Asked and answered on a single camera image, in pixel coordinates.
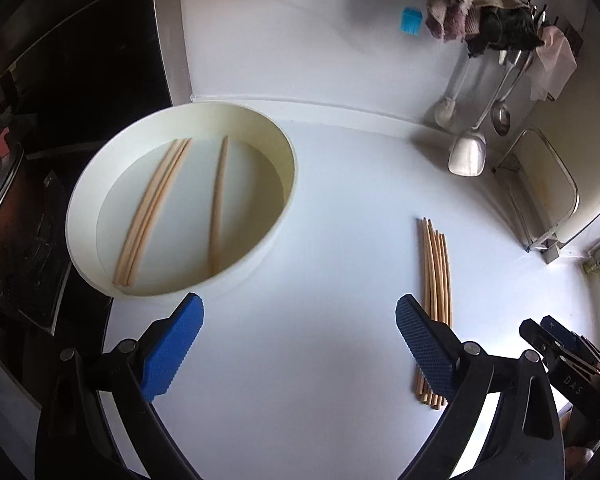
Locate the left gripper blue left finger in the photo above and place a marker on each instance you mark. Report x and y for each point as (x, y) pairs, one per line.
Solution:
(165, 344)

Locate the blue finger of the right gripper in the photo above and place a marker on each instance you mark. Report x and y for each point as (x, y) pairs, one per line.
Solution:
(578, 345)
(540, 342)

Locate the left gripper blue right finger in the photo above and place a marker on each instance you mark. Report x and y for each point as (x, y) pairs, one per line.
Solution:
(433, 345)

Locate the metal rack stand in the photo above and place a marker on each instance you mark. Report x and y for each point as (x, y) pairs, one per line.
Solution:
(541, 189)

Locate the round white basin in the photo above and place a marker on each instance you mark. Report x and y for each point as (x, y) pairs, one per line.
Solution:
(138, 222)

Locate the steel ladle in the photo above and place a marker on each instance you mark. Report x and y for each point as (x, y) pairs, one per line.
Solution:
(500, 114)

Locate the pink hanging cloth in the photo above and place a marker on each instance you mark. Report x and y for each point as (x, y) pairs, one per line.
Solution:
(552, 65)

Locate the dark hanging cloth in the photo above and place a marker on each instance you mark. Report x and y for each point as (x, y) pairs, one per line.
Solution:
(503, 30)

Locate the blue wall sticker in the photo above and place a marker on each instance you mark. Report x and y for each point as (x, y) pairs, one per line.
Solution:
(411, 21)

